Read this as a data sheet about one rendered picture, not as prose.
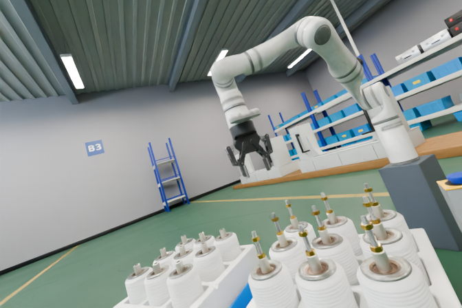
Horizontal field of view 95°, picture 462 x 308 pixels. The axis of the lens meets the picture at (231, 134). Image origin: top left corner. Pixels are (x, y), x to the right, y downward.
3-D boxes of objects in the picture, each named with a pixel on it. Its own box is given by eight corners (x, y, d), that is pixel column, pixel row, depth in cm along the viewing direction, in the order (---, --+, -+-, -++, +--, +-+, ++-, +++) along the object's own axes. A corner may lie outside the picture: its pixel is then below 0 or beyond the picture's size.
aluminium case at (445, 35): (432, 52, 399) (427, 43, 402) (459, 38, 368) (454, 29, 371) (423, 52, 377) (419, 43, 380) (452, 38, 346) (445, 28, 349)
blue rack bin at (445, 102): (430, 113, 425) (425, 103, 428) (455, 105, 393) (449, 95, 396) (420, 117, 400) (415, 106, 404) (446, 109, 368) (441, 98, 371)
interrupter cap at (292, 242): (266, 250, 60) (265, 248, 60) (284, 238, 64) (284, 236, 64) (284, 255, 53) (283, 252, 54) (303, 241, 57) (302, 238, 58)
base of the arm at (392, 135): (397, 160, 89) (380, 123, 92) (424, 156, 81) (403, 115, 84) (386, 167, 85) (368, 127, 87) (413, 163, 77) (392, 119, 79)
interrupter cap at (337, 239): (350, 239, 50) (349, 236, 50) (326, 254, 47) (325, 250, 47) (328, 233, 57) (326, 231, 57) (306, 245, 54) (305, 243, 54)
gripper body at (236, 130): (249, 122, 69) (259, 150, 67) (225, 130, 67) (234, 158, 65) (256, 115, 62) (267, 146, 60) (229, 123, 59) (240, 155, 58)
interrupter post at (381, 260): (374, 270, 37) (366, 251, 37) (383, 264, 38) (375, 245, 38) (387, 276, 35) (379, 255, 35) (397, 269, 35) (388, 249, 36)
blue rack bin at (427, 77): (418, 89, 435) (413, 80, 438) (442, 79, 402) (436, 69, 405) (407, 91, 411) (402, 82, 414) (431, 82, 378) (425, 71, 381)
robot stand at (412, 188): (427, 229, 88) (394, 160, 92) (474, 233, 75) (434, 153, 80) (411, 245, 81) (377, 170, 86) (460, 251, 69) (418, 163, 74)
